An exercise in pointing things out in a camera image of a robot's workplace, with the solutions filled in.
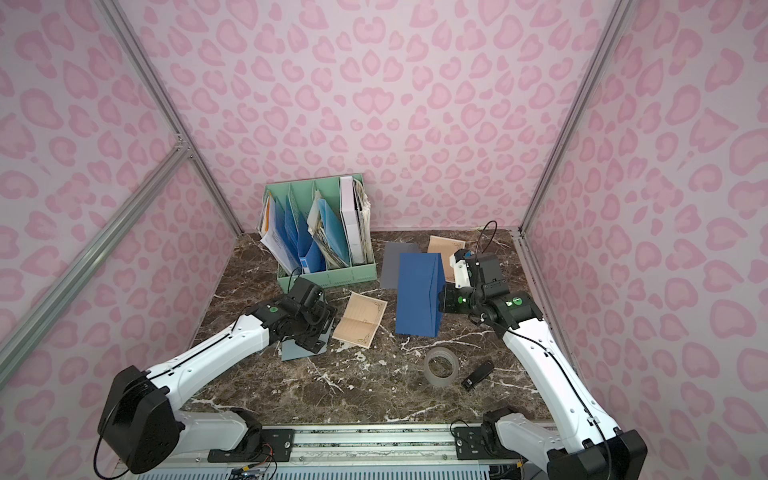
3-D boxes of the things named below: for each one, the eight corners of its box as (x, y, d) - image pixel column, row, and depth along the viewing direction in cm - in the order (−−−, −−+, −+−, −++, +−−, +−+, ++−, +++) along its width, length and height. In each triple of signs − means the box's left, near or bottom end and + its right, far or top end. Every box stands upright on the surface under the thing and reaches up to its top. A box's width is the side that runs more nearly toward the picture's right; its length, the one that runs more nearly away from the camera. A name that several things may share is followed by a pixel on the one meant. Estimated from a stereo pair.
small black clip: (467, 392, 83) (469, 388, 81) (460, 384, 84) (462, 380, 82) (493, 370, 87) (496, 366, 84) (486, 363, 88) (489, 358, 86)
